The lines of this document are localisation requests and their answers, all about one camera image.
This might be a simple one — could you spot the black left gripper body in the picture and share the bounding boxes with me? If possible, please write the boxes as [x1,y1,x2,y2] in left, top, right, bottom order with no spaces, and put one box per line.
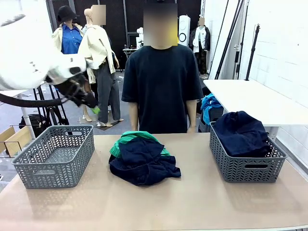
[45,73,89,104]

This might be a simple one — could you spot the green drawstring shorts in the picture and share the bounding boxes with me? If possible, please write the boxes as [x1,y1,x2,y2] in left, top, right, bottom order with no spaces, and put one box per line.
[109,130,171,158]

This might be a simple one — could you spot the navy blue garment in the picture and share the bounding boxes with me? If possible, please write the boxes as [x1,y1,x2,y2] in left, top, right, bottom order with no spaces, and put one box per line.
[108,139,182,186]

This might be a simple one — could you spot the black ribbed garment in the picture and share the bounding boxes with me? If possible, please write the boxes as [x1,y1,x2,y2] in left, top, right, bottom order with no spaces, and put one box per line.
[213,110,271,158]

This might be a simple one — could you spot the person's left forearm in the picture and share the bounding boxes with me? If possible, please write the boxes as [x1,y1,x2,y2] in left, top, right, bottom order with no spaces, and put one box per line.
[186,99,198,134]

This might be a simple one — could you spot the person's right forearm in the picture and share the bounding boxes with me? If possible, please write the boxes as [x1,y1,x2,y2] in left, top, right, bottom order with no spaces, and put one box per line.
[128,102,140,133]

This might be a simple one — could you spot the mannequin in blue shirt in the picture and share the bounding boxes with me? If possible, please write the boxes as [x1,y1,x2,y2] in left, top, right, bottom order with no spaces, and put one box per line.
[51,6,97,122]

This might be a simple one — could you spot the black bag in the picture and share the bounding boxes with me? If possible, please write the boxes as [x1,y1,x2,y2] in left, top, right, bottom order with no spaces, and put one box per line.
[18,114,48,139]

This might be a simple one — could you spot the mannequin in beige jacket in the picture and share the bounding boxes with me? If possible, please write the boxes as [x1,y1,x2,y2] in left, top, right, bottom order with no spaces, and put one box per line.
[77,8,125,128]

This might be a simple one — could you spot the person in black T-shirt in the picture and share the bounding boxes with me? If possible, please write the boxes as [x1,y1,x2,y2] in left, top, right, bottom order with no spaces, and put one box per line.
[121,0,205,135]

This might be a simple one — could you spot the black bucket hat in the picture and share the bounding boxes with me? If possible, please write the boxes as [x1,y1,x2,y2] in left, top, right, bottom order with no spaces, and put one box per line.
[57,5,80,25]

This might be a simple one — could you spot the grey plastic woven basket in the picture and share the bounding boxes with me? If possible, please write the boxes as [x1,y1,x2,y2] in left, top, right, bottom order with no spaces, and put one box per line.
[208,121,288,184]
[12,124,95,190]

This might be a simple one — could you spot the turquoise blue cloth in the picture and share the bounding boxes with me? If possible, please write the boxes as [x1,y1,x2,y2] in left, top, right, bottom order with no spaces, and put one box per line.
[200,93,224,126]

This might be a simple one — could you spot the white tower air conditioner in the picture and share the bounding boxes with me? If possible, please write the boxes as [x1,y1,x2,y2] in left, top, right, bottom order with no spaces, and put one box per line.
[178,14,192,47]

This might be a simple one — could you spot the black storage box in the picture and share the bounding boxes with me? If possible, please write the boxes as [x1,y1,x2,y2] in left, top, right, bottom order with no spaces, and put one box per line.
[197,107,226,134]

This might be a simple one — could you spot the mannequin in black white jacket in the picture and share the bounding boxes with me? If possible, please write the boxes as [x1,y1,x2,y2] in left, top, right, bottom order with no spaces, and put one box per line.
[189,17,212,76]

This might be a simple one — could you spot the black tripod poles with clamp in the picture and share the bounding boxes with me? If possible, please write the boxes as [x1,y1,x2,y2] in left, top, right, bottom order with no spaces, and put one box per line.
[208,0,250,80]

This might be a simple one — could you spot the white side table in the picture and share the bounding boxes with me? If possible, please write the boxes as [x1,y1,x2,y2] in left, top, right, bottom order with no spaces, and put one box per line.
[203,78,308,128]

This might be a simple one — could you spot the black light stand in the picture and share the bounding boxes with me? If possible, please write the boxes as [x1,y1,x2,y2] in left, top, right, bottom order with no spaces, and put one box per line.
[244,23,262,81]

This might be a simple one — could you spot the left arm black cable sleeve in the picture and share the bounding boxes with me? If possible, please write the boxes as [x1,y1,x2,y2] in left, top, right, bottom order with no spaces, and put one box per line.
[0,93,69,108]

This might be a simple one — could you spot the wooden rack with metal frame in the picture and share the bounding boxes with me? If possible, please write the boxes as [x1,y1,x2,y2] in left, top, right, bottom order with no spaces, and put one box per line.
[0,125,33,158]

